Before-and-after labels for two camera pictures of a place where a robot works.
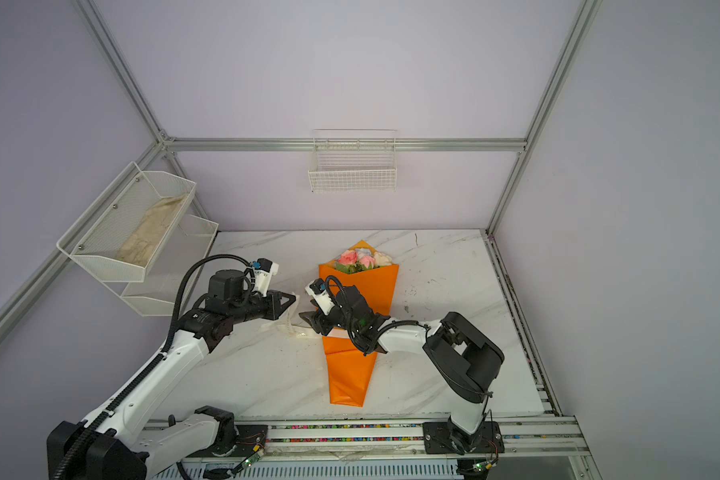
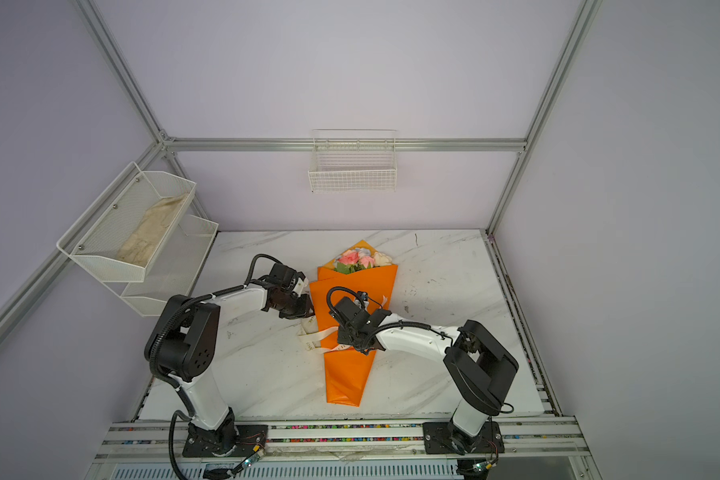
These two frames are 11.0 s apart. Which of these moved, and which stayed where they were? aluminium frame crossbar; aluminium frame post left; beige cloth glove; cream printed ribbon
Moved: cream printed ribbon
Stayed: aluminium frame post left; aluminium frame crossbar; beige cloth glove
